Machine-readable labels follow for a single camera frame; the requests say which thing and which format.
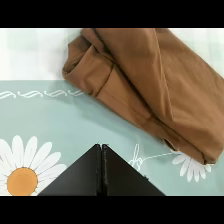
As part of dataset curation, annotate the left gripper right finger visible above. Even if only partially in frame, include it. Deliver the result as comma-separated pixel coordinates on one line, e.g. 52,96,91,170
101,143,166,197

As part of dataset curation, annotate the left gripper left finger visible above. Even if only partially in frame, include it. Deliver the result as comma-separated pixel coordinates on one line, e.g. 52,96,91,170
38,143,102,197

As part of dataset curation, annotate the brown T-shirt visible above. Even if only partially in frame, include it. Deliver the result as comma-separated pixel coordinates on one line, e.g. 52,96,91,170
61,27,224,166

